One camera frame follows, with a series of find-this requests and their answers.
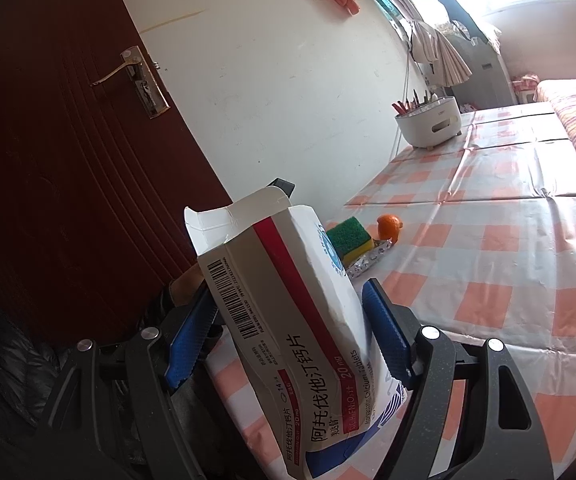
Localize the dark hanging garment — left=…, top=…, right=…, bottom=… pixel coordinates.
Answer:
left=436, top=0, right=489, bottom=42

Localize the brass door handle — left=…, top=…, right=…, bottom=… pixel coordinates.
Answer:
left=90, top=45, right=171, bottom=120

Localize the striped hanging cloth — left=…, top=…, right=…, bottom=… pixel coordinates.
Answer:
left=410, top=19, right=473, bottom=89

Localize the white power cord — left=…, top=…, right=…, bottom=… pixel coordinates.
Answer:
left=389, top=47, right=415, bottom=162

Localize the orange tangerine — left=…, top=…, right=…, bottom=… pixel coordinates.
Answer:
left=376, top=213, right=403, bottom=242

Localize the silver foil wrapper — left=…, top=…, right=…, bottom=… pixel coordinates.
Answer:
left=346, top=239, right=395, bottom=279

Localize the white utensil holder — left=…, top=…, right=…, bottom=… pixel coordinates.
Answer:
left=394, top=96, right=464, bottom=149

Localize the green and yellow sponge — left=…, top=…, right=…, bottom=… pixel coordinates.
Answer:
left=325, top=216, right=374, bottom=266

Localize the black plastic bag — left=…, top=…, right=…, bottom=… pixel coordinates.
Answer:
left=0, top=297, right=136, bottom=480

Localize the dark red door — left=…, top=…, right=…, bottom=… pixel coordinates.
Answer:
left=0, top=0, right=235, bottom=353

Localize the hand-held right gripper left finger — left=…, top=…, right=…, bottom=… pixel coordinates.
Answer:
left=43, top=289, right=221, bottom=480

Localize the person's left hand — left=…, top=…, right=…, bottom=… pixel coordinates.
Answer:
left=168, top=267, right=207, bottom=307

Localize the red and white bag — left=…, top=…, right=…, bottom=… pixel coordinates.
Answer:
left=511, top=73, right=540, bottom=105

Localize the grey washing machine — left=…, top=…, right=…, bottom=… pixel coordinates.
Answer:
left=450, top=35, right=516, bottom=110

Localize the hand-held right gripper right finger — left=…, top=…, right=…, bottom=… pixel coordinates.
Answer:
left=361, top=277, right=556, bottom=480

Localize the white red-striped medicine box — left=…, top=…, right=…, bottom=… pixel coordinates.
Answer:
left=183, top=184, right=409, bottom=480

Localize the bunch of chopsticks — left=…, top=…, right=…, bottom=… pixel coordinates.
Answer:
left=391, top=87, right=441, bottom=114

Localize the orange checkered tablecloth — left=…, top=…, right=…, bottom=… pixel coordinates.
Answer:
left=203, top=102, right=576, bottom=480

